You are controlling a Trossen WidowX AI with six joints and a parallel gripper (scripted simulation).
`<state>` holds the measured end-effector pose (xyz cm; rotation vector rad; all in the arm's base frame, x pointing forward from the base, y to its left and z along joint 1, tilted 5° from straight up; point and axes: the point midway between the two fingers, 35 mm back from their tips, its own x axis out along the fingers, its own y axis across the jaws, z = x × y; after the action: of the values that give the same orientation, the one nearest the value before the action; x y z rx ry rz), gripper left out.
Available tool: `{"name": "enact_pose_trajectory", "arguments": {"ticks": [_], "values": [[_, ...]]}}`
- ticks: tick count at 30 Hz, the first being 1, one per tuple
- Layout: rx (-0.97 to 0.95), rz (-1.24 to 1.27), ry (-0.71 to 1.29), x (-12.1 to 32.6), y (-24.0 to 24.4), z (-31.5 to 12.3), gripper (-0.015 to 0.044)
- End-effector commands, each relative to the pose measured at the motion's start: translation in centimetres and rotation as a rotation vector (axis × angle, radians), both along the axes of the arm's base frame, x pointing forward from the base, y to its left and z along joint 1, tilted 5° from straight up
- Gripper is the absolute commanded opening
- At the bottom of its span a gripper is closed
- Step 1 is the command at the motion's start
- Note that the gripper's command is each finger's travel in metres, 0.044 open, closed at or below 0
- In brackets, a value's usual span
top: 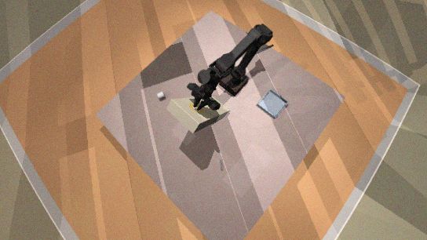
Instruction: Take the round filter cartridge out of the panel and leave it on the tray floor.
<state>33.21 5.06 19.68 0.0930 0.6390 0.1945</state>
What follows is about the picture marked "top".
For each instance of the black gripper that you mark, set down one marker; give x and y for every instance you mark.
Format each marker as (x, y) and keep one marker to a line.
(213, 104)

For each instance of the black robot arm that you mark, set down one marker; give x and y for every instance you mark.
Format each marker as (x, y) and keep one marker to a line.
(225, 65)

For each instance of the beige service panel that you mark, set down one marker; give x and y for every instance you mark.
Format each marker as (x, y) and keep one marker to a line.
(182, 109)

